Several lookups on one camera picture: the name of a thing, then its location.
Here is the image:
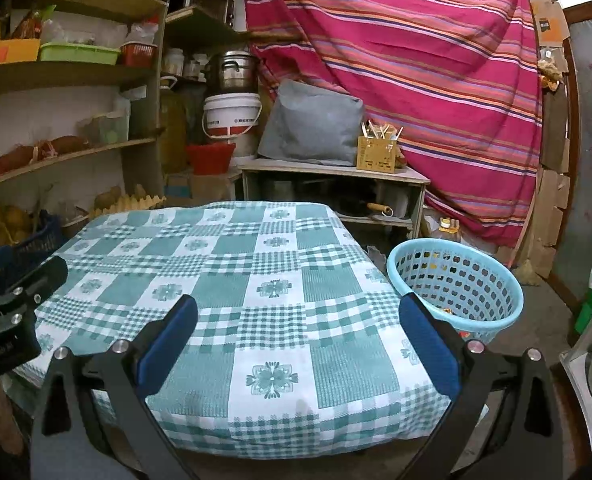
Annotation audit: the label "small cardboard box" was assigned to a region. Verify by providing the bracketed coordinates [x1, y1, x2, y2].
[166, 172, 192, 198]

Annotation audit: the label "wooden shelf unit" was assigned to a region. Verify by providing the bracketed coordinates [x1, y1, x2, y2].
[0, 0, 249, 211]

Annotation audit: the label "yellow box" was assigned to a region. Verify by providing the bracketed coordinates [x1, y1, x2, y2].
[0, 39, 42, 68]

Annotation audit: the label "yellow mesh bag of fruit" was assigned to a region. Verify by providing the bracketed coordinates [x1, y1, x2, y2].
[0, 205, 32, 253]

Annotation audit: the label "green checked tablecloth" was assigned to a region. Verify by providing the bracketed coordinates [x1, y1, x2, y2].
[13, 201, 477, 446]

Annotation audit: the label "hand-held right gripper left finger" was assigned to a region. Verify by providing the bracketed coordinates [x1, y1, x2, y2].
[30, 294, 199, 480]

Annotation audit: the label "yellow egg carton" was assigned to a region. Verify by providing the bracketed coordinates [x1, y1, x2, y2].
[93, 185, 167, 218]

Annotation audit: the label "pan with wooden handle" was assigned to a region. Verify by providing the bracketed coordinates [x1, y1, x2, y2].
[341, 200, 394, 221]

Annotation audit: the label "cooking oil jug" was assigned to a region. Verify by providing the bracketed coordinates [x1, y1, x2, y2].
[158, 76, 189, 173]

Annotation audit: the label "straw broom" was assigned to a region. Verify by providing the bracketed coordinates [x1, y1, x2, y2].
[518, 259, 542, 287]

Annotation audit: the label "yellow utensil holder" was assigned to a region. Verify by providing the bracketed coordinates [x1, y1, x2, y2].
[357, 120, 404, 173]

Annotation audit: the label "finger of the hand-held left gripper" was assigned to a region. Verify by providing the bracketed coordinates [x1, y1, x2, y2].
[0, 305, 44, 343]
[0, 256, 69, 311]

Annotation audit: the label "red plastic bowl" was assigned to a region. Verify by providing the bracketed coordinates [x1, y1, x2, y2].
[186, 142, 237, 176]

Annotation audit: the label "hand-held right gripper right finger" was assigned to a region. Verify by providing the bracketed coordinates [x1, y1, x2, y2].
[397, 292, 564, 480]

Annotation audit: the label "grey cushion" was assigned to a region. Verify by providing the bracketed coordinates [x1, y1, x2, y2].
[257, 80, 366, 167]

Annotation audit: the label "white plastic bucket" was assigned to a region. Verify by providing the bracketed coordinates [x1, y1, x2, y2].
[202, 92, 263, 161]

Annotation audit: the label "person's left forearm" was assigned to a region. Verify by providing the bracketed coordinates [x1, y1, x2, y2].
[0, 380, 29, 463]

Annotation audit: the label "red mesh bag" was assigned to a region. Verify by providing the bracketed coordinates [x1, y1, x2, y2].
[0, 135, 92, 183]

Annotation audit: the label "small red basket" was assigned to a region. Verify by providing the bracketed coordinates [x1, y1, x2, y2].
[121, 42, 158, 67]

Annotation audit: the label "white appliance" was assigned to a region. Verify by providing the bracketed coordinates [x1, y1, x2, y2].
[558, 320, 592, 461]

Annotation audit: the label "cardboard wall pieces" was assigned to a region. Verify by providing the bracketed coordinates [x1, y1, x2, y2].
[526, 0, 572, 281]

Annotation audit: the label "clear plastic bottle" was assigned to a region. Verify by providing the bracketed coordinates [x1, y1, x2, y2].
[433, 217, 464, 246]

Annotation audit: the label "light blue plastic basket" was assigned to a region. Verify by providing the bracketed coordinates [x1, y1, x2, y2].
[387, 239, 525, 345]

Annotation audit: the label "red striped cloth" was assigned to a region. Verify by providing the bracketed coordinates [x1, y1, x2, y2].
[243, 0, 544, 261]

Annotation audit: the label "dark blue crate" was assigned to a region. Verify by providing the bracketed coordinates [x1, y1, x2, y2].
[0, 212, 64, 291]

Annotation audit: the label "green plastic tray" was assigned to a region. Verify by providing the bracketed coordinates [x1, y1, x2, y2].
[38, 41, 121, 66]

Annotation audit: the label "metal cooking pot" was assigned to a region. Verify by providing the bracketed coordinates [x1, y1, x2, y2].
[205, 51, 261, 95]

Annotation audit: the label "small grey cabinet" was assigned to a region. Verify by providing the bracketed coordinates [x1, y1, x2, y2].
[237, 157, 432, 241]

